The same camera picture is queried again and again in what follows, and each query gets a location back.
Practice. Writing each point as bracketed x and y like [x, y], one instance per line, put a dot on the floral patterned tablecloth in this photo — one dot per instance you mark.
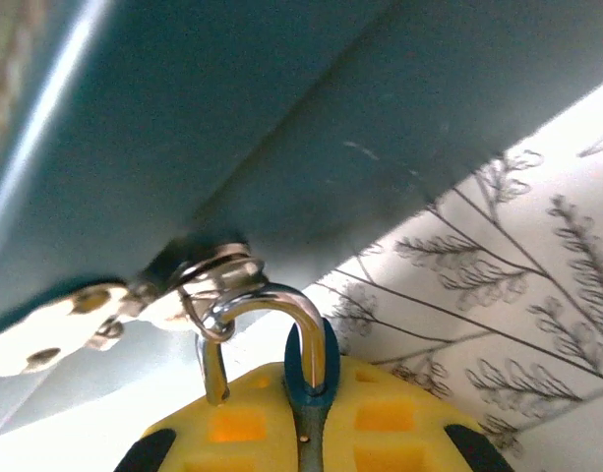
[527, 246]

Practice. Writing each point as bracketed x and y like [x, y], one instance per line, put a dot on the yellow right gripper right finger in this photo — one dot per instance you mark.
[389, 428]

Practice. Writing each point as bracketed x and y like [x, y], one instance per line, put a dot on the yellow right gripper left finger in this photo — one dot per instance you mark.
[242, 432]

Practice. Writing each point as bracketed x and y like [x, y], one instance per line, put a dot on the small silver key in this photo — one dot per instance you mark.
[50, 329]

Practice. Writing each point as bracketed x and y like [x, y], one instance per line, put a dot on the starry night print tin box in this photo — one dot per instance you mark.
[183, 123]

